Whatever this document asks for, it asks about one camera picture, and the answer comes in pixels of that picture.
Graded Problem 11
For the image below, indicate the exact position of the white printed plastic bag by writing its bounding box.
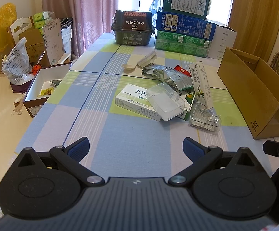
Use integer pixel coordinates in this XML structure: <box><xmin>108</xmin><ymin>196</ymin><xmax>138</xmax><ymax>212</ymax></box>
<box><xmin>2</xmin><ymin>37</ymin><xmax>34</xmax><ymax>86</ymax></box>

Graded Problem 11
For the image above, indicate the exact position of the blue carton box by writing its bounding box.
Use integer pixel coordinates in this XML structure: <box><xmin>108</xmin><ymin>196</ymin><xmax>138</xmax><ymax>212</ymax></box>
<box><xmin>156</xmin><ymin>11</ymin><xmax>217</xmax><ymax>41</ymax></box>

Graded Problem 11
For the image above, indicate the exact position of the clear blister pack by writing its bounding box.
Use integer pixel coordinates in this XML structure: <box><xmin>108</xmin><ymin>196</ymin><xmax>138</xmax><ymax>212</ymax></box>
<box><xmin>189</xmin><ymin>100</ymin><xmax>221</xmax><ymax>133</ymax></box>

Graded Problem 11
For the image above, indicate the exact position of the pink curtain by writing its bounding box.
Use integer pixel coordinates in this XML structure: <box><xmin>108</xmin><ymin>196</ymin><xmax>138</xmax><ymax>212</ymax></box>
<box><xmin>41</xmin><ymin>0</ymin><xmax>119</xmax><ymax>58</ymax></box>

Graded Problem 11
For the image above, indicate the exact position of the clear plastic case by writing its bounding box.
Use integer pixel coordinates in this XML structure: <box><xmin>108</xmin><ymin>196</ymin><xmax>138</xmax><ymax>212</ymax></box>
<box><xmin>146</xmin><ymin>82</ymin><xmax>186</xmax><ymax>121</ymax></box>

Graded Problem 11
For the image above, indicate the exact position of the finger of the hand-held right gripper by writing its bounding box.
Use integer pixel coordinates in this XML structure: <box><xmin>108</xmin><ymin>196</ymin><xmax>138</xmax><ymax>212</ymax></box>
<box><xmin>263</xmin><ymin>140</ymin><xmax>279</xmax><ymax>160</ymax></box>

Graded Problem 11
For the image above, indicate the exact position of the small brown cardboard box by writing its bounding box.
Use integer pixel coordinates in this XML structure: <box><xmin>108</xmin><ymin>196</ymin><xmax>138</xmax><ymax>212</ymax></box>
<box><xmin>19</xmin><ymin>28</ymin><xmax>51</xmax><ymax>68</ymax></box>

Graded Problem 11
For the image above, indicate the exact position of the green tissue pack bundle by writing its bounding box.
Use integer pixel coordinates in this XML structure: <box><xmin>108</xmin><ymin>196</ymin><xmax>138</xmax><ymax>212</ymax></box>
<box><xmin>33</xmin><ymin>12</ymin><xmax>56</xmax><ymax>36</ymax></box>

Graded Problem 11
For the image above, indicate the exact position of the checkered cloth desktop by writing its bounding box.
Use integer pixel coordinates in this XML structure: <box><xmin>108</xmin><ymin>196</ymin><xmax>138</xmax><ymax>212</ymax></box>
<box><xmin>14</xmin><ymin>32</ymin><xmax>279</xmax><ymax>174</ymax></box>

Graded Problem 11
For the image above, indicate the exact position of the yellow plastic bag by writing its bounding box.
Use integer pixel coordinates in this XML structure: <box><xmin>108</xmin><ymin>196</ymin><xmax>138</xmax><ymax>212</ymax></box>
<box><xmin>0</xmin><ymin>3</ymin><xmax>18</xmax><ymax>52</ymax></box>

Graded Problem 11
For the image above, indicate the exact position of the teal carton box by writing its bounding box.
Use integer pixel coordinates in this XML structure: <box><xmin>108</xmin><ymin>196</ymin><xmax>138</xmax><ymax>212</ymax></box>
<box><xmin>162</xmin><ymin>0</ymin><xmax>211</xmax><ymax>20</ymax></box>

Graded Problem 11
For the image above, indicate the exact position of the white medicine box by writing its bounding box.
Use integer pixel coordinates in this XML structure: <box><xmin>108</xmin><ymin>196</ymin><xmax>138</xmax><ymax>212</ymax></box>
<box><xmin>115</xmin><ymin>84</ymin><xmax>162</xmax><ymax>122</ymax></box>

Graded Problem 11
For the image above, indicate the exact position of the white plug adapter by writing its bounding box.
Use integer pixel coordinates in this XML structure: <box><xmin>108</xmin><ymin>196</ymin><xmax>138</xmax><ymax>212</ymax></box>
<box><xmin>139</xmin><ymin>51</ymin><xmax>158</xmax><ymax>68</ymax></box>

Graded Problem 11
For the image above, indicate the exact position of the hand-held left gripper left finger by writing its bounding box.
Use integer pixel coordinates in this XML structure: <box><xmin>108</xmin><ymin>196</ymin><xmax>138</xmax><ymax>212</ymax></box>
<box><xmin>16</xmin><ymin>137</ymin><xmax>105</xmax><ymax>187</ymax></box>

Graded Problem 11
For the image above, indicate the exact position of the long white tube box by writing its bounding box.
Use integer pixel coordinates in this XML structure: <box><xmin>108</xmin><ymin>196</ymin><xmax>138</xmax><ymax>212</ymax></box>
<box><xmin>189</xmin><ymin>61</ymin><xmax>215</xmax><ymax>110</ymax></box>

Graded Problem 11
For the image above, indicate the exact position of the silver foil bag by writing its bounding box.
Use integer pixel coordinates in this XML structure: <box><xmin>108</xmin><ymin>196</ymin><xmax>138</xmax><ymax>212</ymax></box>
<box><xmin>142</xmin><ymin>65</ymin><xmax>194</xmax><ymax>92</ymax></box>

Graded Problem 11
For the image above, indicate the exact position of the white carton box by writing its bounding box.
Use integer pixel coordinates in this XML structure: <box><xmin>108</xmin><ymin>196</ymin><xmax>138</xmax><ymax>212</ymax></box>
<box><xmin>206</xmin><ymin>19</ymin><xmax>237</xmax><ymax>60</ymax></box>

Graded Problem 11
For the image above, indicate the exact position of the white shopping bag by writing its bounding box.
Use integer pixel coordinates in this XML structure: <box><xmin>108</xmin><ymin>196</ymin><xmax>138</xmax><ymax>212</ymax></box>
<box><xmin>61</xmin><ymin>18</ymin><xmax>73</xmax><ymax>54</ymax></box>

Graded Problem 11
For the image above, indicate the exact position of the metal spoon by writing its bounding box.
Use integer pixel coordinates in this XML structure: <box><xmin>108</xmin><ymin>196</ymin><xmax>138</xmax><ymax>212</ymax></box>
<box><xmin>35</xmin><ymin>51</ymin><xmax>46</xmax><ymax>65</ymax></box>

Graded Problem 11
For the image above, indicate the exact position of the purple box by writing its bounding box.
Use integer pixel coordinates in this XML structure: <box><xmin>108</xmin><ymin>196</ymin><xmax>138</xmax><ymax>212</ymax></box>
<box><xmin>10</xmin><ymin>80</ymin><xmax>32</xmax><ymax>94</ymax></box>

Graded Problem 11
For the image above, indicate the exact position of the dark Honglu food box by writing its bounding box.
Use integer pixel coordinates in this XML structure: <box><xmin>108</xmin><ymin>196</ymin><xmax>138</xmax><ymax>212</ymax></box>
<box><xmin>111</xmin><ymin>10</ymin><xmax>155</xmax><ymax>47</ymax></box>

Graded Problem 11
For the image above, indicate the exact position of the red candy packet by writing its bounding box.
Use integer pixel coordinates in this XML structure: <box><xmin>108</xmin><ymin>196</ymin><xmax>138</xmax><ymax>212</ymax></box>
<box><xmin>174</xmin><ymin>65</ymin><xmax>191</xmax><ymax>77</ymax></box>

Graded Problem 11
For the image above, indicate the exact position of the green carton box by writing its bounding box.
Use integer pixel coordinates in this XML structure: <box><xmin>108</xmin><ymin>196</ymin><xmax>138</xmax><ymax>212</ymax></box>
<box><xmin>154</xmin><ymin>30</ymin><xmax>211</xmax><ymax>58</ymax></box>

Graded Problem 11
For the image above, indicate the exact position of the beige plastic spoon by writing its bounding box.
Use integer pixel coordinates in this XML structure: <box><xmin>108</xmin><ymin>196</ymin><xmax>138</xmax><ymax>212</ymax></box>
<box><xmin>122</xmin><ymin>64</ymin><xmax>137</xmax><ymax>73</ymax></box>

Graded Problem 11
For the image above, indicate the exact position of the yellow green sachet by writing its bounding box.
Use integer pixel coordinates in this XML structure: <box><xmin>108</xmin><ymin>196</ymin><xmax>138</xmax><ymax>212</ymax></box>
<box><xmin>38</xmin><ymin>88</ymin><xmax>56</xmax><ymax>98</ymax></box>

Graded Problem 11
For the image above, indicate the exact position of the green medicine box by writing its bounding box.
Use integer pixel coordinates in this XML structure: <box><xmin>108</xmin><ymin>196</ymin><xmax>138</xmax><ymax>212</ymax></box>
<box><xmin>177</xmin><ymin>89</ymin><xmax>196</xmax><ymax>121</ymax></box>

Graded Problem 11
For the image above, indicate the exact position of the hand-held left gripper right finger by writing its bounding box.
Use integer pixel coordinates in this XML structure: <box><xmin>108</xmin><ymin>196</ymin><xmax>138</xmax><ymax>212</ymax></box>
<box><xmin>168</xmin><ymin>137</ymin><xmax>259</xmax><ymax>186</ymax></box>

